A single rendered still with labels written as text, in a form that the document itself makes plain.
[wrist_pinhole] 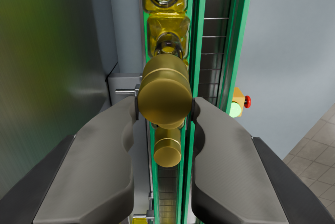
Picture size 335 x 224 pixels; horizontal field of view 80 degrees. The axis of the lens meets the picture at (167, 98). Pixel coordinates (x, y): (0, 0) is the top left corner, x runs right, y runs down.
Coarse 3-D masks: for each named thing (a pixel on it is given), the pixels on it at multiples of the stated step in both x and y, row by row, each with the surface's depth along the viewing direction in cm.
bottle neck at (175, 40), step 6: (162, 36) 22; (168, 36) 21; (174, 36) 22; (156, 42) 24; (162, 42) 19; (168, 42) 19; (174, 42) 19; (180, 42) 24; (156, 48) 19; (162, 48) 19; (174, 48) 19; (180, 48) 20; (156, 54) 20; (174, 54) 23; (180, 54) 20
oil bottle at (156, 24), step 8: (152, 16) 25; (160, 16) 25; (168, 16) 25; (176, 16) 25; (184, 16) 25; (152, 24) 24; (160, 24) 23; (168, 24) 23; (176, 24) 23; (184, 24) 24; (152, 32) 24; (160, 32) 24; (176, 32) 24; (184, 32) 24; (152, 40) 24; (184, 40) 24; (152, 48) 25; (168, 48) 27; (184, 48) 25; (152, 56) 26; (184, 56) 26
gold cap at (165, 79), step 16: (160, 64) 13; (176, 64) 14; (144, 80) 12; (160, 80) 11; (176, 80) 11; (144, 96) 12; (160, 96) 12; (176, 96) 12; (144, 112) 12; (160, 112) 12; (176, 112) 12
